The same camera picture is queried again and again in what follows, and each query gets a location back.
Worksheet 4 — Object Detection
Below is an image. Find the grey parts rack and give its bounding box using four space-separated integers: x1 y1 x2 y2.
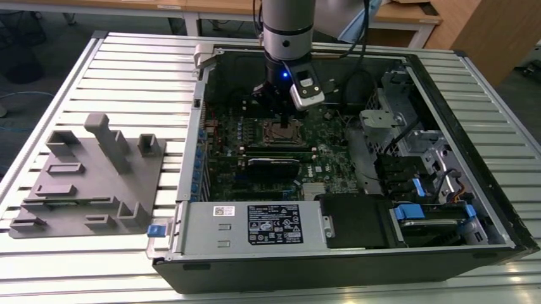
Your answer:
7 113 168 240

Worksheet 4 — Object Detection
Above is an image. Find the wooden cabinet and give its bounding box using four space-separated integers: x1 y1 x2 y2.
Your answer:
425 0 541 88

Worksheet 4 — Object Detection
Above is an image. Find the silver chipset heatsink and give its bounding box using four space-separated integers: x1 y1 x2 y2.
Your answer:
303 182 330 195

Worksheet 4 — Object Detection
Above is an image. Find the green motherboard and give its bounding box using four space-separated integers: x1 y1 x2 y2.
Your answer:
202 100 370 202

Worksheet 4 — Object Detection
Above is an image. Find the black open PC case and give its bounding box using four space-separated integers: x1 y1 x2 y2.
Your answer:
146 42 541 295

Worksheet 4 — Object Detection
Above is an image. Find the silver-topped CPU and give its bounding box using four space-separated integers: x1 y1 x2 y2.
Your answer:
271 122 297 139

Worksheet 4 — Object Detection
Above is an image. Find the black office chair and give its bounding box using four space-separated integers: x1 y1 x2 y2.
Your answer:
0 9 48 85

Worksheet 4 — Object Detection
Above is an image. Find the grey case latch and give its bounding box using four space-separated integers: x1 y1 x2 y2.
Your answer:
192 44 218 70

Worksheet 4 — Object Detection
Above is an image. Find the blue floor cable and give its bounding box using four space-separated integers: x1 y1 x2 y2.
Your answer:
0 90 56 132

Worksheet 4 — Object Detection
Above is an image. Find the black graphics card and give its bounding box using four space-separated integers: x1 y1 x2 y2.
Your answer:
247 157 303 185

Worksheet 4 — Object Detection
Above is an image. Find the coloured wire bundle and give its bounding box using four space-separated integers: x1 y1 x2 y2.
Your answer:
448 186 470 204

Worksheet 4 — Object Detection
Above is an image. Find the hard disk in blue carrier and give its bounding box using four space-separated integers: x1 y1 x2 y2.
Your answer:
391 204 478 248

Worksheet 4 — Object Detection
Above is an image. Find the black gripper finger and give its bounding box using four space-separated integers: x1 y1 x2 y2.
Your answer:
277 110 295 130

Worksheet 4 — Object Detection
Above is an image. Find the CPU socket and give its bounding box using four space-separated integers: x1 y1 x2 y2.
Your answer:
259 118 306 147

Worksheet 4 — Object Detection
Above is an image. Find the wooden desk white frame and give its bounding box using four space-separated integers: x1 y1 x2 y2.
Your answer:
0 0 199 37
198 0 444 48

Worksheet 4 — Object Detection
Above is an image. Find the silver drive cage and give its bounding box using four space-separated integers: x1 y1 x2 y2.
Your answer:
358 70 456 197

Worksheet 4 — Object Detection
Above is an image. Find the metal socket cover frame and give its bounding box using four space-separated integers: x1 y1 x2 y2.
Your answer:
262 120 305 146

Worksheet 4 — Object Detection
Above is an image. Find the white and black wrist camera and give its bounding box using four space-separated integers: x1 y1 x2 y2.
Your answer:
283 61 326 111

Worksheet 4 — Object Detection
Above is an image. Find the black plastic shroud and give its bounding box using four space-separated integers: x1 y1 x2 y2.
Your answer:
317 193 403 250

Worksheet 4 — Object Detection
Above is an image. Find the grey power supply unit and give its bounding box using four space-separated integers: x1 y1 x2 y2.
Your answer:
179 201 330 256

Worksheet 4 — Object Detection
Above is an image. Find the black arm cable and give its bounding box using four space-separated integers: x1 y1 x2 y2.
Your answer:
253 0 266 35

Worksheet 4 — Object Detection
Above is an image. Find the black camera cable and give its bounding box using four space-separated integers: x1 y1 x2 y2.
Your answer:
323 0 373 96

